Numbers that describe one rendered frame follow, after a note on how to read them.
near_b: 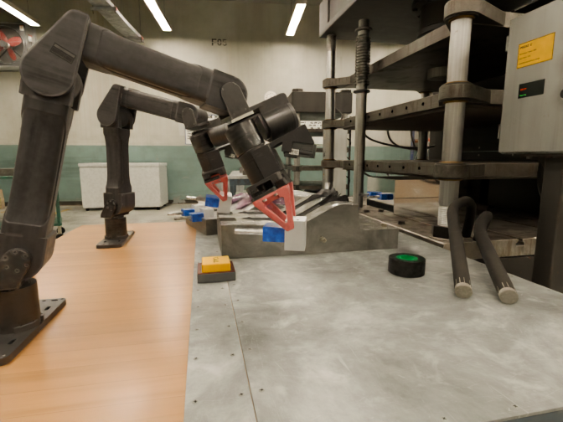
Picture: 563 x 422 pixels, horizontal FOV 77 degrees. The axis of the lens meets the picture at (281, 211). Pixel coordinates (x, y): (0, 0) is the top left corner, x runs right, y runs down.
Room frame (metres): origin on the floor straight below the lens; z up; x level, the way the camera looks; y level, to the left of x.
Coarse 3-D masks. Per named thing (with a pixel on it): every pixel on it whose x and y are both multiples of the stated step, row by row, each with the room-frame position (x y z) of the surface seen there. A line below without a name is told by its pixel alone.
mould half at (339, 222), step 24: (240, 216) 1.01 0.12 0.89; (264, 216) 1.03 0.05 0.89; (312, 216) 0.94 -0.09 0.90; (336, 216) 0.94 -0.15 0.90; (360, 216) 1.18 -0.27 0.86; (240, 240) 0.89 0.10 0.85; (312, 240) 0.93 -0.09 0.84; (336, 240) 0.94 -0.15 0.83; (360, 240) 0.96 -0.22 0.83; (384, 240) 0.97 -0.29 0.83
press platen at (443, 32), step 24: (456, 0) 1.15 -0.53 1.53; (480, 0) 1.15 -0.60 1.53; (480, 24) 1.24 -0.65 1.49; (504, 24) 1.26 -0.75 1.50; (408, 48) 1.60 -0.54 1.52; (432, 48) 1.49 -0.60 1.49; (480, 48) 1.49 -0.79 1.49; (504, 48) 1.49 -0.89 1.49; (384, 72) 1.90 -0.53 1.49; (408, 72) 1.90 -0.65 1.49; (480, 72) 1.90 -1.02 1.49; (504, 72) 1.90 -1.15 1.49
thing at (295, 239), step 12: (300, 216) 0.65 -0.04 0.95; (240, 228) 0.64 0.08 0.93; (252, 228) 0.64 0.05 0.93; (264, 228) 0.61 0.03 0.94; (276, 228) 0.61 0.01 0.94; (300, 228) 0.60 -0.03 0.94; (264, 240) 0.61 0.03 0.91; (276, 240) 0.61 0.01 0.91; (288, 240) 0.60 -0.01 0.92; (300, 240) 0.60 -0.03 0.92
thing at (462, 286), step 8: (448, 216) 0.94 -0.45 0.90; (456, 216) 0.92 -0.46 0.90; (448, 224) 0.89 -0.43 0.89; (456, 224) 0.87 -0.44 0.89; (448, 232) 0.86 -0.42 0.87; (456, 232) 0.83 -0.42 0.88; (456, 240) 0.79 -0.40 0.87; (456, 248) 0.76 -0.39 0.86; (464, 248) 0.77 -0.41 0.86; (456, 256) 0.72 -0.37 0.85; (464, 256) 0.72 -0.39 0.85; (456, 264) 0.70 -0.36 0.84; (464, 264) 0.69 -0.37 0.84; (456, 272) 0.67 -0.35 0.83; (464, 272) 0.66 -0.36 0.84; (456, 280) 0.65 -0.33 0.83; (464, 280) 0.63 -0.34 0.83; (456, 288) 0.63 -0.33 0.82; (464, 288) 0.62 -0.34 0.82; (464, 296) 0.62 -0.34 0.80
